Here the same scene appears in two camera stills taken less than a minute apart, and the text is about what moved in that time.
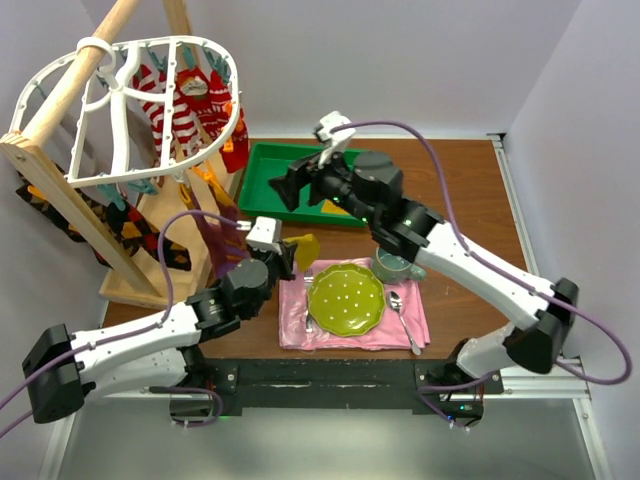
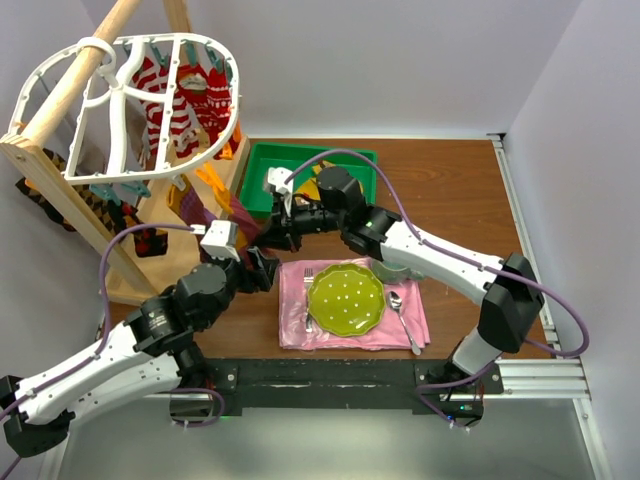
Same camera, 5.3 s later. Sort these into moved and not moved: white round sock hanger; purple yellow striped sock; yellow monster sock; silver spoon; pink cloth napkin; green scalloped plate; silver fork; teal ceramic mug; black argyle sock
Moved: yellow monster sock; black argyle sock; purple yellow striped sock
Not moved: pink cloth napkin; silver spoon; white round sock hanger; teal ceramic mug; green scalloped plate; silver fork
